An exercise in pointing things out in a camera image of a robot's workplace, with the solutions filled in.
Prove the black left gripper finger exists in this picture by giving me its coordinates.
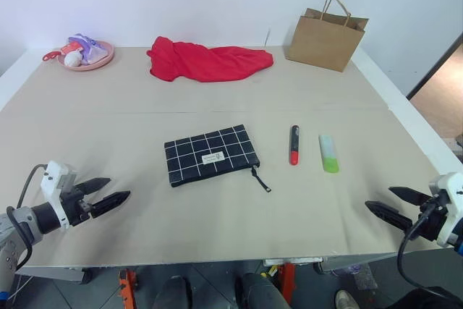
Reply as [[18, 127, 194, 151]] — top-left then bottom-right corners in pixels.
[[74, 177, 111, 196], [90, 190, 132, 220]]

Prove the white round ball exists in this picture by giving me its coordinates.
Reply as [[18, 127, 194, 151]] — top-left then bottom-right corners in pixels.
[[64, 51, 82, 68]]

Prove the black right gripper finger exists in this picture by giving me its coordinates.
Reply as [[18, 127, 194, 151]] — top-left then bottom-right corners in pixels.
[[388, 186, 433, 206], [365, 200, 414, 232]]

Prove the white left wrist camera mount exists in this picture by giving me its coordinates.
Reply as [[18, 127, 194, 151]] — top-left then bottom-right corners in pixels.
[[40, 160, 79, 231]]

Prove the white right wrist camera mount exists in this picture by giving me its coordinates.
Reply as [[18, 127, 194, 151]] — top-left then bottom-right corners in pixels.
[[429, 172, 463, 248]]

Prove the orange metal stand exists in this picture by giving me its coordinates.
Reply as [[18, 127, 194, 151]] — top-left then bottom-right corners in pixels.
[[117, 268, 139, 309], [278, 261, 296, 305]]

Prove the dark rounded shape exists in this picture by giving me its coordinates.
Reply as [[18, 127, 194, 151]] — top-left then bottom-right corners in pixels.
[[234, 271, 291, 309]]

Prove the red cloth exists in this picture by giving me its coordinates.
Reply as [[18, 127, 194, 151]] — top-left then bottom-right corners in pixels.
[[145, 35, 275, 83]]

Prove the white label plate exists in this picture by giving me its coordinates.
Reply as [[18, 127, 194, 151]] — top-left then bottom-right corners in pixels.
[[263, 256, 325, 267]]

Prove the beige shoe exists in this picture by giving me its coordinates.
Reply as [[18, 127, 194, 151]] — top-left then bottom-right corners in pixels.
[[334, 289, 361, 309]]

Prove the purple plastic packet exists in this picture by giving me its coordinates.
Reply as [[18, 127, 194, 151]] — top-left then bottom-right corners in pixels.
[[68, 33, 111, 66]]

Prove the red and black pen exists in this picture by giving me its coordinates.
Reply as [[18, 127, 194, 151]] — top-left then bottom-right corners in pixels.
[[288, 124, 302, 166]]

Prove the green and white eraser stick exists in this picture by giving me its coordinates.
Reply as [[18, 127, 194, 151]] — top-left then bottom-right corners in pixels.
[[318, 134, 341, 174]]

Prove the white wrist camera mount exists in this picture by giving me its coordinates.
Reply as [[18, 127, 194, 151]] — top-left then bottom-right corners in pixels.
[[40, 160, 79, 231], [429, 172, 463, 248]]

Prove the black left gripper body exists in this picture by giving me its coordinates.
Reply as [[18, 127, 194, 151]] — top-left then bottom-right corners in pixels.
[[61, 185, 94, 227]]

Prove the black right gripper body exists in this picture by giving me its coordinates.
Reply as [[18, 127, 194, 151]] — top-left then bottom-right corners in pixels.
[[408, 195, 450, 242]]

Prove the red and white small pack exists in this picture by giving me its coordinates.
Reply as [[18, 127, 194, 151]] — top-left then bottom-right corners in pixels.
[[59, 43, 84, 57]]

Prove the brown paper bag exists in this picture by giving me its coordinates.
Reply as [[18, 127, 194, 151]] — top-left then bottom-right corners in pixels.
[[284, 0, 370, 73]]

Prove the pink plate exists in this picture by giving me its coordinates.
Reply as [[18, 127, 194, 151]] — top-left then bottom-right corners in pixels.
[[57, 40, 116, 72]]

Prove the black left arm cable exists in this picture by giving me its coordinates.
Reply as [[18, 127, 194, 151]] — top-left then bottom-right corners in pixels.
[[6, 164, 50, 272]]

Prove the black grid pencil pouch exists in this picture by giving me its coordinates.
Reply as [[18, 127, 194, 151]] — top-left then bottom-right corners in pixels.
[[163, 124, 273, 193]]

